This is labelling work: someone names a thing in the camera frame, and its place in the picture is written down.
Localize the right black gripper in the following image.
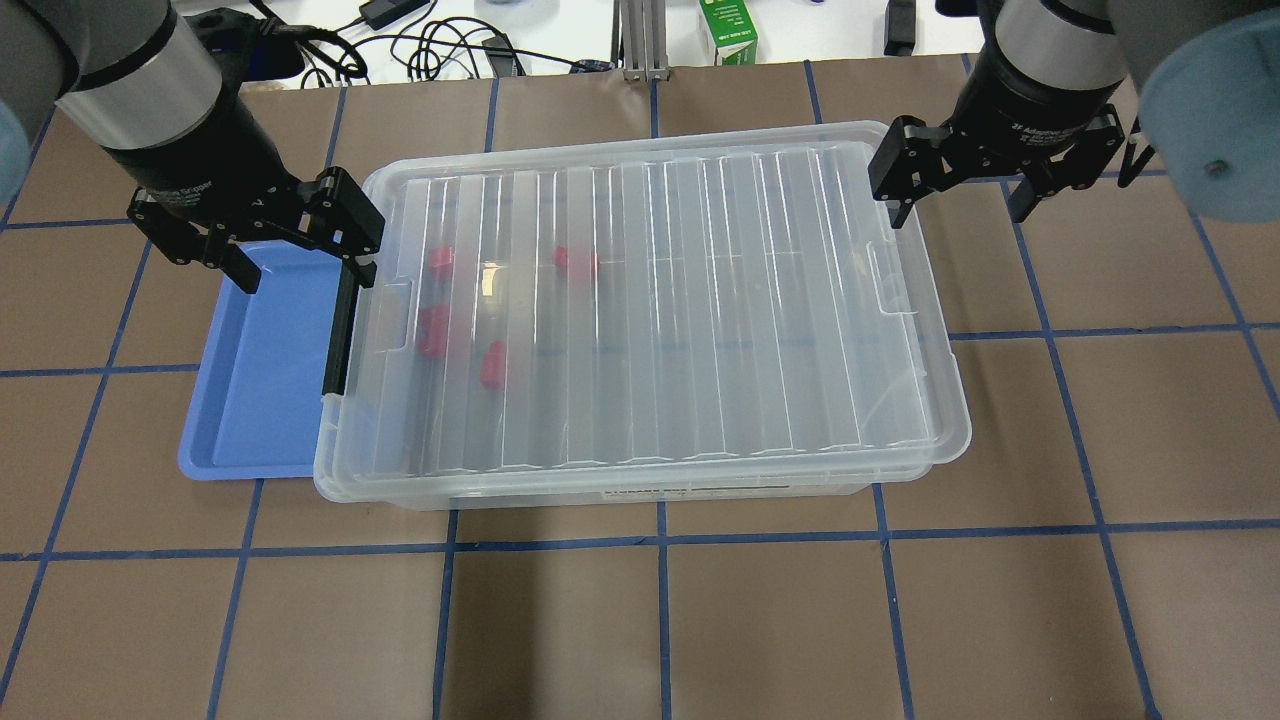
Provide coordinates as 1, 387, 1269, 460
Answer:
868, 45, 1126, 231

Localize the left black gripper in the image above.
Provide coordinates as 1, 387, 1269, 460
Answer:
105, 87, 385, 295

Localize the clear plastic box lid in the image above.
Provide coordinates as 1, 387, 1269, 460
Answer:
315, 120, 972, 477

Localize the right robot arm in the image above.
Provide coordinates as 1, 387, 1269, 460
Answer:
868, 1, 1279, 228

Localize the blue plastic tray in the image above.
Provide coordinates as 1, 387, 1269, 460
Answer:
177, 241, 342, 480

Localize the clear plastic storage box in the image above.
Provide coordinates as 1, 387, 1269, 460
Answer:
314, 438, 972, 511

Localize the black power adapter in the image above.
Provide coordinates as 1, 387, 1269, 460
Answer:
358, 0, 433, 29

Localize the green white carton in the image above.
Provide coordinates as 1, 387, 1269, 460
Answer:
696, 0, 760, 67

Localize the black box latch handle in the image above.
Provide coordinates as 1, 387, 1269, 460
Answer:
321, 265, 361, 396

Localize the aluminium frame post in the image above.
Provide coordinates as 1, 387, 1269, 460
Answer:
612, 0, 669, 83

